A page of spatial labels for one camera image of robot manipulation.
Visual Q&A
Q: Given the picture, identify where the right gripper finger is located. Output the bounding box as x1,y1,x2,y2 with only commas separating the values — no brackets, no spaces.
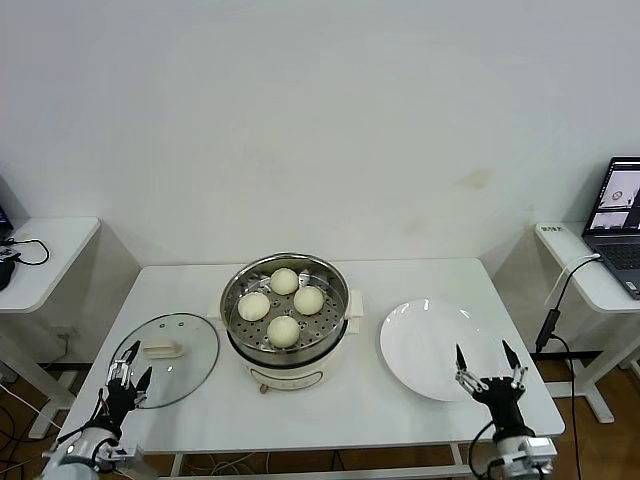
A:
501,339,530,391
453,343,489,396

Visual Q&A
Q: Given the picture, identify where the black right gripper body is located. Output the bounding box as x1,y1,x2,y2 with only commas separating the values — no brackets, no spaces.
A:
472,377,534,440

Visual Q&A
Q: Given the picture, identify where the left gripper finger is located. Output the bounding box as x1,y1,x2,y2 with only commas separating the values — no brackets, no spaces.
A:
110,341,142,386
133,366,154,405

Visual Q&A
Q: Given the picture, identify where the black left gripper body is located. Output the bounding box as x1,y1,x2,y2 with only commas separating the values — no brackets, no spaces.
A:
102,378,139,426

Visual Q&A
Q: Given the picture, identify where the glass lid with cream handle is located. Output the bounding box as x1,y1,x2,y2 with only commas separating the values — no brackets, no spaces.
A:
107,312,221,410

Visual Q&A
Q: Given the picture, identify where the white steamed baozi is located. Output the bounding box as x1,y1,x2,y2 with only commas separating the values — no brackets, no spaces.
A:
237,292,272,321
292,287,325,316
266,315,302,349
269,267,300,295

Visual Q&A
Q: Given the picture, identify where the stainless steel steamer basket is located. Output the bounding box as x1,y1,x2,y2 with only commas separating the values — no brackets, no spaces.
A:
219,252,350,354

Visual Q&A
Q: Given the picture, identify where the white round plate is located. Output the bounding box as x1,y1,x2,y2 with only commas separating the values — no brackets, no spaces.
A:
378,298,499,403

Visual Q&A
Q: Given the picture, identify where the white work table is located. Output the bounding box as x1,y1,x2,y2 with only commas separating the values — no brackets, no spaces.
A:
53,257,566,480

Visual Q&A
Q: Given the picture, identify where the cream electric cooker base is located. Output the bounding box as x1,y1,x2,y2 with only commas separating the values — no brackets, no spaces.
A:
206,287,365,396

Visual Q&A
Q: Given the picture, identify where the grey open laptop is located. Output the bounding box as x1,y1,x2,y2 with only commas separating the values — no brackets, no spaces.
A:
582,156,640,301

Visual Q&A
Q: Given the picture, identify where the dark laptop screen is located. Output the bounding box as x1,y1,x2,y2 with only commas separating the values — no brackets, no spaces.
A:
0,175,14,240

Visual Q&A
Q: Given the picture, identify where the black cable with adapter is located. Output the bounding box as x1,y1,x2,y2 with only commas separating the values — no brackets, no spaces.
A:
534,254,601,480

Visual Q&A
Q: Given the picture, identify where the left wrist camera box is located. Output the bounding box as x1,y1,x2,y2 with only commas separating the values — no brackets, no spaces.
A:
94,439,146,464

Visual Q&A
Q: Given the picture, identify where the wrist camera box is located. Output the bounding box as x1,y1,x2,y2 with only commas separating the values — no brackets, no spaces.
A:
494,434,557,466
94,439,146,464

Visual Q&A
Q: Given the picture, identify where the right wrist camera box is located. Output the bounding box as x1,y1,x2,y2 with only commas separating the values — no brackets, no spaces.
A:
494,434,557,466

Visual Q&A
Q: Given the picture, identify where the white flat cable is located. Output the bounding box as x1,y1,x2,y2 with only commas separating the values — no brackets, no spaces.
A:
544,252,601,306

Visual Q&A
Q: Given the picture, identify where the white floor cable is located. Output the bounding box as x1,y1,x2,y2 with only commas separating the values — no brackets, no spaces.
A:
0,382,66,431

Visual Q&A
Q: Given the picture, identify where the black looped cable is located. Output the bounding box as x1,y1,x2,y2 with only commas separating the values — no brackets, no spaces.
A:
0,238,51,267

